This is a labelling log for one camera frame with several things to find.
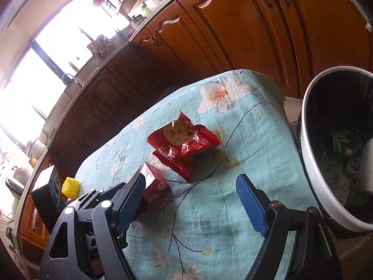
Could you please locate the red snack packet cookie print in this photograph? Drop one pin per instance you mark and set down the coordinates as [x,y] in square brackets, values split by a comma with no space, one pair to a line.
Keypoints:
[186,148]

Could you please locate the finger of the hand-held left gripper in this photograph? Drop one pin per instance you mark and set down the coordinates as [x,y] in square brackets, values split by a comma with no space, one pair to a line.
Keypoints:
[99,195]

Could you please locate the green snack packet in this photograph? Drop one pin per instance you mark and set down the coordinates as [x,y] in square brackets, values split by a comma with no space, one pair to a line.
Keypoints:
[339,143]

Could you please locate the chrome sink faucet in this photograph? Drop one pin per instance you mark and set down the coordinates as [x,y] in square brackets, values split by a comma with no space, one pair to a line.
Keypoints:
[70,77]

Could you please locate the light green bottle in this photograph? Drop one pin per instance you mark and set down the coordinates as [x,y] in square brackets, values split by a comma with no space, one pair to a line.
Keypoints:
[148,11]

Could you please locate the wooden lower cabinets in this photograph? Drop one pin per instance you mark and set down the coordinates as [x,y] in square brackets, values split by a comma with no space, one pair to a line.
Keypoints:
[233,29]

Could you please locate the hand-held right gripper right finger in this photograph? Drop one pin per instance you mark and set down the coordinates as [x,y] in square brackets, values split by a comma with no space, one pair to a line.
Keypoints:
[252,207]

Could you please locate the white kettle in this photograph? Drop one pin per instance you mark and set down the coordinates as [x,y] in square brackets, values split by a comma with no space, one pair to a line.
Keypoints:
[36,148]

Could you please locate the white round trash bin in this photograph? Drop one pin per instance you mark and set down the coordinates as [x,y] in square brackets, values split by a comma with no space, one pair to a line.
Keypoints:
[309,157]

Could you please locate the plain red snack packet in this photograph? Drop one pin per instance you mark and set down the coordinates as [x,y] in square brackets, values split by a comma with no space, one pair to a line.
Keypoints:
[174,164]

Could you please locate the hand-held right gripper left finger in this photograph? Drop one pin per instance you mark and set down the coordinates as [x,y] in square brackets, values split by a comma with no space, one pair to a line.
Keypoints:
[131,207]

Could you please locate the light blue floral tablecloth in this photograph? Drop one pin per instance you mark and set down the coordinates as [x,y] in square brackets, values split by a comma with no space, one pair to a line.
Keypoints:
[233,113]

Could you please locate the yellow foam fruit net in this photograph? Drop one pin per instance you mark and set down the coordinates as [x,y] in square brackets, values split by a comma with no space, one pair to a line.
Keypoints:
[70,188]

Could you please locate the dish rack with utensils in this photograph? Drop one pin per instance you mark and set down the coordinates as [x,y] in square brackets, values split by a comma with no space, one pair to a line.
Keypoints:
[100,46]

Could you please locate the kitchen window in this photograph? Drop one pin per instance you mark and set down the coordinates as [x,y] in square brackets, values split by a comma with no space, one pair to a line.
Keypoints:
[43,64]

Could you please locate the red paper carton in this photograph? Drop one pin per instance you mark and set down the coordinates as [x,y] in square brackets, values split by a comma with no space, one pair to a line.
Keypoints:
[156,183]

